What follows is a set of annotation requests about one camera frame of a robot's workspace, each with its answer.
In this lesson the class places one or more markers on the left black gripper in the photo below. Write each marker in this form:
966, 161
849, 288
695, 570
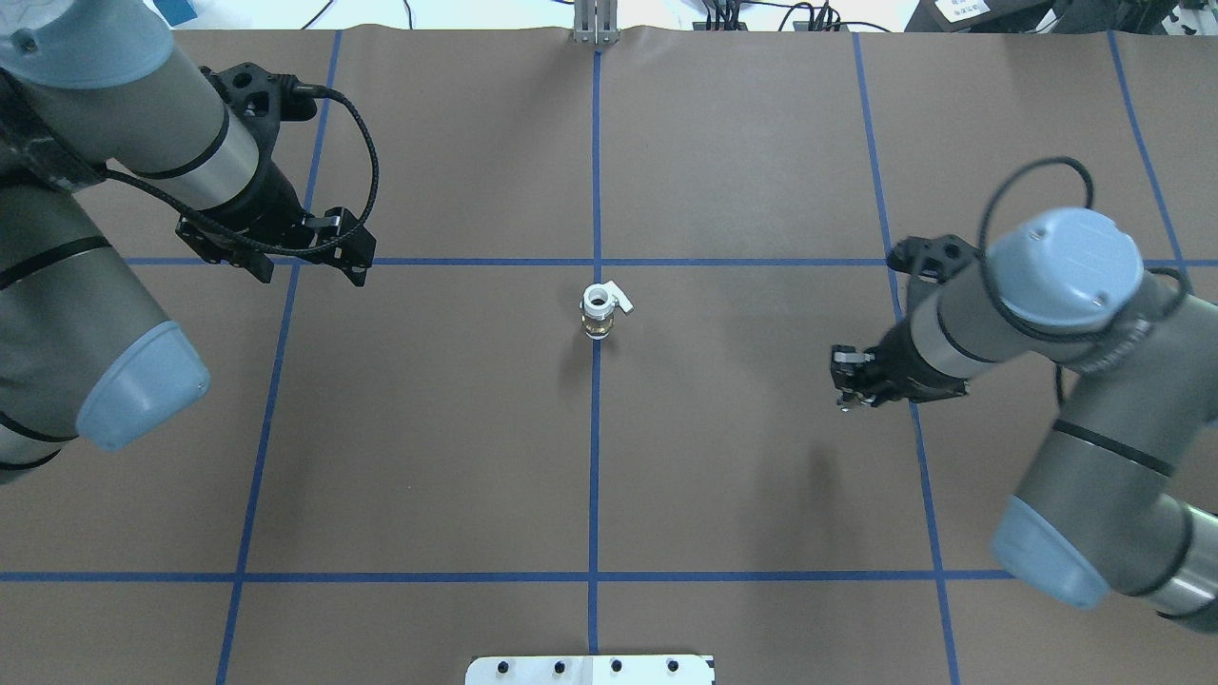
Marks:
269, 201

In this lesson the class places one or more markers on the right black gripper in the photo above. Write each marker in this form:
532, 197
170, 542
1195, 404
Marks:
902, 364

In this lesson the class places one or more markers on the white brass PPR valve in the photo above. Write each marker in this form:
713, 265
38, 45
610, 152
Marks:
599, 304

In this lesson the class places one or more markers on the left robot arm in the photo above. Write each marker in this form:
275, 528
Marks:
97, 92

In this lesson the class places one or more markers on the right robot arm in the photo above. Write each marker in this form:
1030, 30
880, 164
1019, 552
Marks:
1093, 515

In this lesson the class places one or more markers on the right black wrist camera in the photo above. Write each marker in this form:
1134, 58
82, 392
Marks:
933, 260

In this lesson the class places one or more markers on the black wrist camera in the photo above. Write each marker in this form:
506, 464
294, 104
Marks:
933, 260
264, 100

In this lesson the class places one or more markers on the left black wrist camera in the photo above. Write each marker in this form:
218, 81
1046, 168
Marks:
264, 100

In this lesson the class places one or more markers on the aluminium frame post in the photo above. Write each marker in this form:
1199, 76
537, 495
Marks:
595, 22

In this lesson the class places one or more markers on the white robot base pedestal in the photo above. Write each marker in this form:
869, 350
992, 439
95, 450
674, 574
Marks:
593, 669

